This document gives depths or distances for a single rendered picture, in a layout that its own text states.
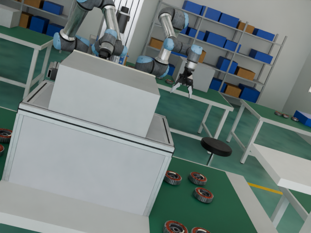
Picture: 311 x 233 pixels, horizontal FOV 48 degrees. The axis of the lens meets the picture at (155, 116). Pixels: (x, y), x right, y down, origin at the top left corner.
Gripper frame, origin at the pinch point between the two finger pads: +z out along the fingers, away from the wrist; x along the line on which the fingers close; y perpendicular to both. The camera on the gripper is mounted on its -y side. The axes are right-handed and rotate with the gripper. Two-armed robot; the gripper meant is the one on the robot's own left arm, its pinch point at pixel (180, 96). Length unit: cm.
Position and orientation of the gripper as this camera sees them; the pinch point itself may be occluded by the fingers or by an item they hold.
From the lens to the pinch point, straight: 236.0
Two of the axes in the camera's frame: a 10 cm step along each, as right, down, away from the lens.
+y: -2.0, -3.6, 9.1
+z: -3.2, 9.0, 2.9
